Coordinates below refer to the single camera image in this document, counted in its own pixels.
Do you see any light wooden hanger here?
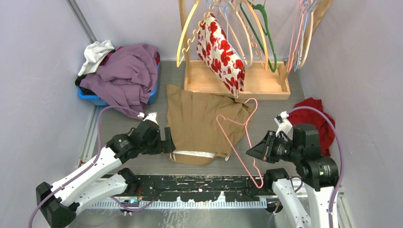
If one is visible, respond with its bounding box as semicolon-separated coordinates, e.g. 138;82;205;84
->
220;0;253;69

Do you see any light blue wire hanger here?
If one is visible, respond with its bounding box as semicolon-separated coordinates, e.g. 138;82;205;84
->
294;0;316;72

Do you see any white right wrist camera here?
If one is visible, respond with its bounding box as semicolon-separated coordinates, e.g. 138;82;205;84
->
274;111;293;136

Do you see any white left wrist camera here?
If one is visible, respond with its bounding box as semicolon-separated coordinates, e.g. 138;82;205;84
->
137;112;158;124

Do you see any tan garment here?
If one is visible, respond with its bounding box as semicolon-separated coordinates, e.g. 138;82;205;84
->
166;85;255;165

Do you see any yellow hanger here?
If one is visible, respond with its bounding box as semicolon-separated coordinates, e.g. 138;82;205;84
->
176;0;200;67

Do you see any wavy wooden hanger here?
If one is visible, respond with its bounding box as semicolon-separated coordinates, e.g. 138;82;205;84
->
177;12;208;58

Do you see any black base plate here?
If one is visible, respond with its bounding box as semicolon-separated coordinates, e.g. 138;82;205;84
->
118;175;275;202

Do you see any aluminium rail frame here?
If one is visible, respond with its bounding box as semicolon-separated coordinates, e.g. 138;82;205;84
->
79;125;345;214

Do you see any red garment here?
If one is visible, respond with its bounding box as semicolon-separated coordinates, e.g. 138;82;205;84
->
288;97;336;157

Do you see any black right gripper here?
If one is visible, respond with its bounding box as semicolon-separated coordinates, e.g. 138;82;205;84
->
246;129;302;162

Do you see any orange hanger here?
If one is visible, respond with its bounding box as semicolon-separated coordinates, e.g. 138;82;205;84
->
243;0;269;71

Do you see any blue plastic basket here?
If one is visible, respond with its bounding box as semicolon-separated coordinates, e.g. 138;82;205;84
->
77;80;158;106

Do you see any pink wire hanger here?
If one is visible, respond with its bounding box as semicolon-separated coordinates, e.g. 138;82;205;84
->
216;97;264;189

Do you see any purple garment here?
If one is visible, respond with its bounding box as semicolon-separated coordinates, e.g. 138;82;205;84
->
80;43;159;119

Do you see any wooden hanger rack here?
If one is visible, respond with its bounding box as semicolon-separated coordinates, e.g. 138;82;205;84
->
181;0;331;100

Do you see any white garment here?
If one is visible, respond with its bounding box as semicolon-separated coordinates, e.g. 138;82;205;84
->
77;40;115;76

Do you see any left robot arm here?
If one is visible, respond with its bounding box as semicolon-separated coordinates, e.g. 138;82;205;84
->
35;119;175;228

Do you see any red poppy print skirt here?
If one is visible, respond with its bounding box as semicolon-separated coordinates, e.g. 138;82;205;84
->
196;13;245;98

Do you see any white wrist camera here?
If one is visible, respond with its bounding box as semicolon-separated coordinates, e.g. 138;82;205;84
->
137;112;158;124
274;111;293;136

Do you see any green hanger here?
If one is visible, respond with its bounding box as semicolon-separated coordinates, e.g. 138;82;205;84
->
240;0;278;73

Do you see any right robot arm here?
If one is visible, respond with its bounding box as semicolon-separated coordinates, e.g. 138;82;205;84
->
246;123;339;228

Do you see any beige wooden hanger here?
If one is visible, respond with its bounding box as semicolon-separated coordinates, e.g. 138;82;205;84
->
295;0;316;70

